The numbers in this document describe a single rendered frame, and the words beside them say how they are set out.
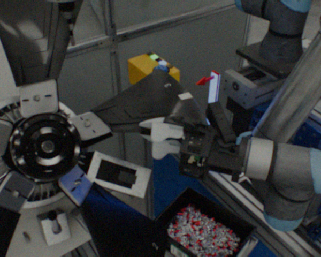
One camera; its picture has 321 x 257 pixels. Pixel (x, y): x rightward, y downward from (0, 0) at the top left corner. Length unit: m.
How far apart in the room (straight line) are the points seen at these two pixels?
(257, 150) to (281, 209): 0.14
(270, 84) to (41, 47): 0.82
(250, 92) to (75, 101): 0.77
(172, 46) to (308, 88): 1.11
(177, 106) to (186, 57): 1.07
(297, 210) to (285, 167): 0.11
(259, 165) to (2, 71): 0.64
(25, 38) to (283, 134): 0.54
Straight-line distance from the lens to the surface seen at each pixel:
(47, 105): 0.69
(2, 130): 0.67
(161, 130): 0.66
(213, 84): 0.88
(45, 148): 0.63
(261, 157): 0.63
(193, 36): 1.80
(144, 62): 1.14
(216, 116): 0.69
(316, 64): 0.69
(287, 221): 0.73
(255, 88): 1.21
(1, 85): 0.92
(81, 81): 1.53
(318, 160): 0.64
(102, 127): 0.70
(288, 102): 0.71
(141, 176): 0.84
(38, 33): 0.71
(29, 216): 0.92
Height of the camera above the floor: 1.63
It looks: 39 degrees down
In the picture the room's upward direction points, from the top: straight up
